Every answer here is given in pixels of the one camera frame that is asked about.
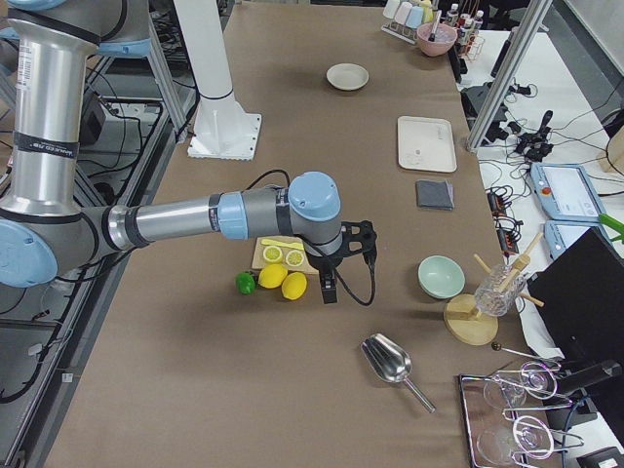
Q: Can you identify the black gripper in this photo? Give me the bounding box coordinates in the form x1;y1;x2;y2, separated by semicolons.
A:
304;220;377;304

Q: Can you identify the lemon half slice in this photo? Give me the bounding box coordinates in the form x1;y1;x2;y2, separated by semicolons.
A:
285;250;305;267
262;245;284;263

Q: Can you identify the yellow plastic knife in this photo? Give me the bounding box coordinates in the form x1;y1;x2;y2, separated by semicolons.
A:
260;238;302;249

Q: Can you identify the black tray with glasses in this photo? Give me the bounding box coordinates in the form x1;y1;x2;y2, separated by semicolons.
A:
457;374;585;467

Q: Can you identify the bamboo cutting board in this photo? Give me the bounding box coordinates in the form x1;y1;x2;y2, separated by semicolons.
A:
251;236;318;275

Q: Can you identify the grey folded cloth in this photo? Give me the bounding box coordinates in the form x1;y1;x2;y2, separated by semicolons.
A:
415;179;454;211

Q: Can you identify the metal scoop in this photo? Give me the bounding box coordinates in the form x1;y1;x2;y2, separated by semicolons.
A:
361;333;436;413

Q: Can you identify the black monitor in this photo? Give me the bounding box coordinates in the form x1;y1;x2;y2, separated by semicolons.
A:
528;228;623;364

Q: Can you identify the pink bowl with ice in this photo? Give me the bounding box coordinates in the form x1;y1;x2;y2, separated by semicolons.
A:
416;23;457;57

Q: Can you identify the pink cup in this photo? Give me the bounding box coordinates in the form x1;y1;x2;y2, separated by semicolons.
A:
394;1;412;25

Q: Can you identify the white cup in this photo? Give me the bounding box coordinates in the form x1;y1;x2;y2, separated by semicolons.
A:
382;0;401;20

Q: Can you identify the cream rabbit tray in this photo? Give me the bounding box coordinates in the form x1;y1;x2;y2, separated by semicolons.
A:
397;116;457;174

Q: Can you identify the aluminium frame post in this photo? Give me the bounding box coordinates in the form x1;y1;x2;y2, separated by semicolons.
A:
466;0;552;154

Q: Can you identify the beige round plate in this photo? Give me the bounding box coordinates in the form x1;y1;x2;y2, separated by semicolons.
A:
326;62;370;92

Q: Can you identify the mint green bowl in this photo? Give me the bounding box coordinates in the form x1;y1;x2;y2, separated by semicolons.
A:
417;255;465;299

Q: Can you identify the steel muddler tool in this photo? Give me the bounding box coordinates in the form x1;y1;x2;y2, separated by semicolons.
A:
428;10;442;42

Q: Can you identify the yellow cup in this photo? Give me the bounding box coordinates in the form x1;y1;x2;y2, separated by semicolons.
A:
419;0;434;23

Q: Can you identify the wooden mug tree stand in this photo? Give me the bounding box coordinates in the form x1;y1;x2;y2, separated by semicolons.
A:
444;232;544;345

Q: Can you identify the whole yellow lemon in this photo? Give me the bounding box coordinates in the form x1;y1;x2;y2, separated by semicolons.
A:
258;263;289;289
281;272;308;300

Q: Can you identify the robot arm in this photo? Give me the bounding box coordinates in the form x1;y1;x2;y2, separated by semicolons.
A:
1;1;376;303

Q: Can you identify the clear glass cup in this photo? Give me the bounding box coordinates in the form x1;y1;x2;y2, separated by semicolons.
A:
475;264;527;317

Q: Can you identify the white cup rack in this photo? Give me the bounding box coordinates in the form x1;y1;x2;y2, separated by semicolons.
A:
381;21;416;45

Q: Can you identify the green lime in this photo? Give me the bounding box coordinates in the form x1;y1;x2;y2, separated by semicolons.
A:
235;271;257;295

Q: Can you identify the blue cup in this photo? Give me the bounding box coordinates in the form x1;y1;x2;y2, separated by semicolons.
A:
406;5;423;29

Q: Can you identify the blue teach pendant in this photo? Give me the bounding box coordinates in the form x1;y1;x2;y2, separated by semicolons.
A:
529;163;605;223
543;219;605;260

